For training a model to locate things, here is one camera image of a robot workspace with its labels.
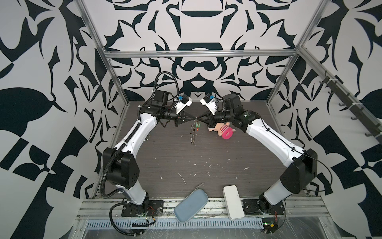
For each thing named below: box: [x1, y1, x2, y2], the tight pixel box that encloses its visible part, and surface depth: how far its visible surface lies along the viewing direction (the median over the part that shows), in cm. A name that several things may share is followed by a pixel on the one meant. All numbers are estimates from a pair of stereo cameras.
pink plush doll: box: [207, 121, 236, 140], surface depth 98 cm
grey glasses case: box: [173, 188, 209, 224], surface depth 74 cm
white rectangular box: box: [222, 184, 245, 220], surface depth 73 cm
